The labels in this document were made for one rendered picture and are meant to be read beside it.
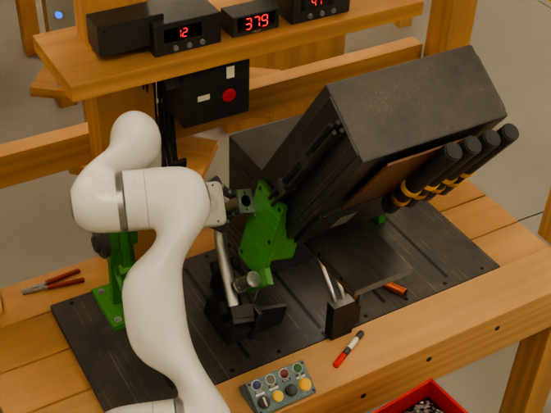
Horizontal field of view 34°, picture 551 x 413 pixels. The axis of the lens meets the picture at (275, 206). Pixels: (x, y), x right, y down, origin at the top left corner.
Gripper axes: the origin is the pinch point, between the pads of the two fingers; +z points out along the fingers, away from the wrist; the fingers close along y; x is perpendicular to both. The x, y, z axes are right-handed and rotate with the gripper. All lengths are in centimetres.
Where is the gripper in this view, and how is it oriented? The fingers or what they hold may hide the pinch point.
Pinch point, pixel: (238, 202)
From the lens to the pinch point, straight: 206.2
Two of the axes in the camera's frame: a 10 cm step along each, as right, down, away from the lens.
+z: 8.3, -0.7, 5.6
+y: -1.6, -9.8, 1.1
